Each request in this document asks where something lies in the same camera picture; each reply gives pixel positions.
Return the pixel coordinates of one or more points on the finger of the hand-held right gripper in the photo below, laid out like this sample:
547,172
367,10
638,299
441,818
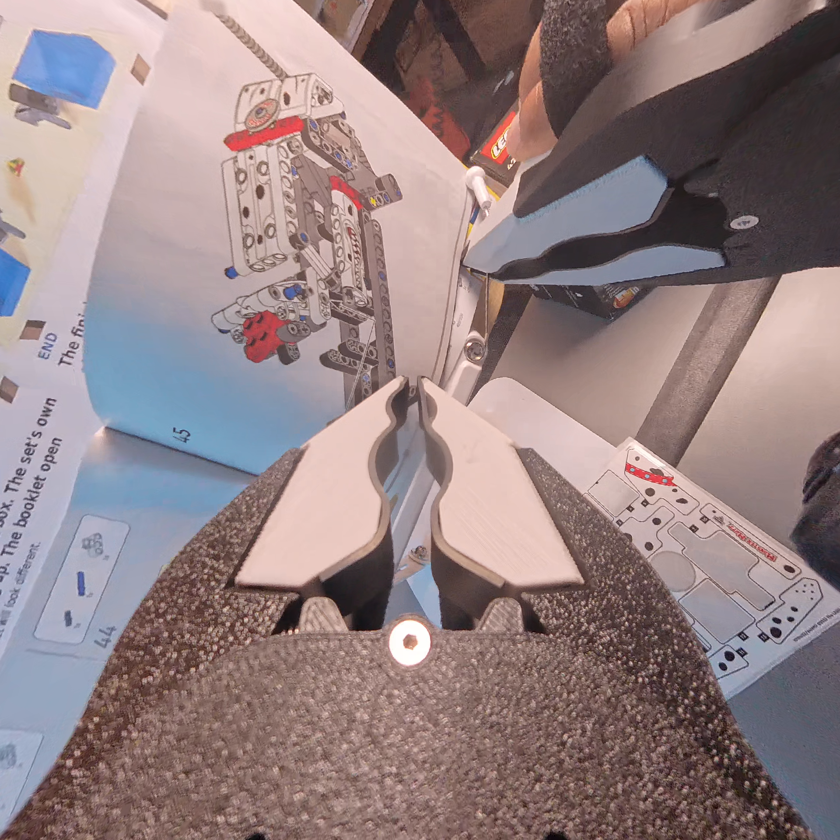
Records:
591,204
630,267

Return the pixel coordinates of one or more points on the grey desk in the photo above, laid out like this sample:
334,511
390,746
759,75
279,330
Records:
775,381

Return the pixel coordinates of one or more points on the white document stand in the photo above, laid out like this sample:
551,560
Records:
551,420

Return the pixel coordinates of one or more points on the person's right hand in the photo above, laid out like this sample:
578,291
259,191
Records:
529,105

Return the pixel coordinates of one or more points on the instruction booklet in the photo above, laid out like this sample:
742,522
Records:
171,355

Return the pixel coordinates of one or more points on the printed instruction sheet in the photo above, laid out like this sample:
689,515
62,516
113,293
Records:
709,565

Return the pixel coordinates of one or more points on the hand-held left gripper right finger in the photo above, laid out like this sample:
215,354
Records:
505,519

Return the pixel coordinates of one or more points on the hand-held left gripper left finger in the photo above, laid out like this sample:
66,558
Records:
315,519

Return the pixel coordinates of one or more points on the toy set cardboard box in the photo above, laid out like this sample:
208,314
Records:
499,138

